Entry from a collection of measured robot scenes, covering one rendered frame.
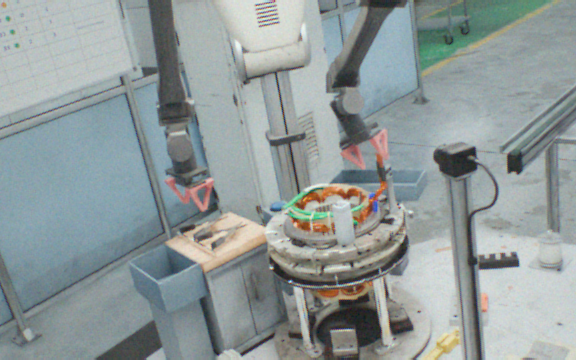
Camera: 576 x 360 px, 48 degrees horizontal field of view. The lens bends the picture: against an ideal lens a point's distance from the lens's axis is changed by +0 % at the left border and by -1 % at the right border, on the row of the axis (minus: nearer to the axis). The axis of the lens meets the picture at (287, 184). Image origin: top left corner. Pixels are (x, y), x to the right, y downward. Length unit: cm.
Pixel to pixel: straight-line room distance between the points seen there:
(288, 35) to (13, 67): 191
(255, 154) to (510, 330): 239
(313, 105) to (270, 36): 233
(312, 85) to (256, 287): 260
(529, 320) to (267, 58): 94
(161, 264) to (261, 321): 29
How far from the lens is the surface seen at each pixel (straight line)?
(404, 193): 172
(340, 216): 136
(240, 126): 372
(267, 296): 166
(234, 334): 164
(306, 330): 155
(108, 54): 369
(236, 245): 155
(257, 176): 381
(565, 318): 168
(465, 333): 114
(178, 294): 151
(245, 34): 178
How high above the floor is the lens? 174
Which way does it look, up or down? 22 degrees down
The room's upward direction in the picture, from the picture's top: 11 degrees counter-clockwise
